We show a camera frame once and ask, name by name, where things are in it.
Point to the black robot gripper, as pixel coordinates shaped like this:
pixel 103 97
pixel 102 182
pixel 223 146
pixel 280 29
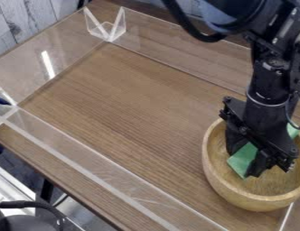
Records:
pixel 261 116

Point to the blue object at left edge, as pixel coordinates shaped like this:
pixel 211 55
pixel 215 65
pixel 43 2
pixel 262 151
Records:
pixel 3 102

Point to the black metal bracket with screw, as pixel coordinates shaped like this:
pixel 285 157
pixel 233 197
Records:
pixel 67 225

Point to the black table leg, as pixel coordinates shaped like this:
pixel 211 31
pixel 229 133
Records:
pixel 47 191

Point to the green rectangular block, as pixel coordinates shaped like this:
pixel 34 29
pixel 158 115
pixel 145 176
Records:
pixel 241 159

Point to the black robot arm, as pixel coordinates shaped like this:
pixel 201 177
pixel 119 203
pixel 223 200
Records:
pixel 269 25

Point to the clear acrylic corner bracket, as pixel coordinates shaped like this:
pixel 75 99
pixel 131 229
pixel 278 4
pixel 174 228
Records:
pixel 106 31

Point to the light wooden bowl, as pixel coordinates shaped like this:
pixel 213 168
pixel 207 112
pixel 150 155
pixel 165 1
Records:
pixel 274 190

